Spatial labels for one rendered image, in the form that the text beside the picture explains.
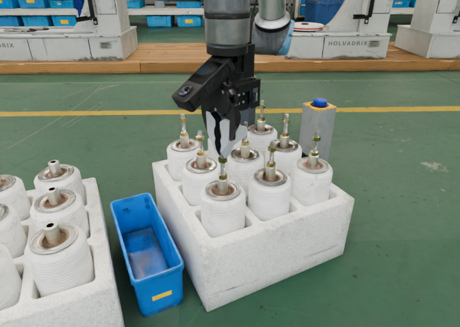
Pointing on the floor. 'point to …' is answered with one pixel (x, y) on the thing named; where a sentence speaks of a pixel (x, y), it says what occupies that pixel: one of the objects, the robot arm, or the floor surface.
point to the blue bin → (148, 254)
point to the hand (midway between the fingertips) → (220, 152)
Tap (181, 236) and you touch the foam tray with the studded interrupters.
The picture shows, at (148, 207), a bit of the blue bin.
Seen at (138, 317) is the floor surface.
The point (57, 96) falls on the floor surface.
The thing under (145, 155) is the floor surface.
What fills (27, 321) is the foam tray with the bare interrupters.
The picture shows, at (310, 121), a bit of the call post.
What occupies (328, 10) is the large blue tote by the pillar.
